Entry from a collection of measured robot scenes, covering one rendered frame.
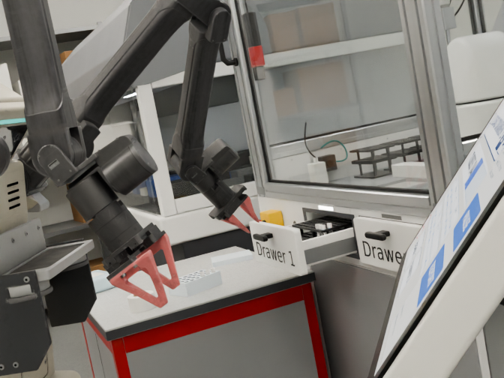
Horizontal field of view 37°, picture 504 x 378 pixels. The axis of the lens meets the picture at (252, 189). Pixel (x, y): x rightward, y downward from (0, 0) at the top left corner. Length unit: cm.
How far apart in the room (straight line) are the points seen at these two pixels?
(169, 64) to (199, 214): 53
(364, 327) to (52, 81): 113
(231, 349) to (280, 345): 14
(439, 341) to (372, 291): 118
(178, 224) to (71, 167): 161
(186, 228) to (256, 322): 71
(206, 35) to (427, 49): 43
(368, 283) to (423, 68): 60
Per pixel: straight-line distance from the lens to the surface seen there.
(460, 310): 65
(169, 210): 262
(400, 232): 162
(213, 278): 208
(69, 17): 602
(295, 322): 207
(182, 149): 166
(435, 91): 145
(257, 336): 203
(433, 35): 145
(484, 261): 64
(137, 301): 198
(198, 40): 153
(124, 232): 105
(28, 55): 108
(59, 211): 590
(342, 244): 182
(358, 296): 190
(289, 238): 178
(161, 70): 262
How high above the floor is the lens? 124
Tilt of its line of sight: 6 degrees down
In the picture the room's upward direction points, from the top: 11 degrees counter-clockwise
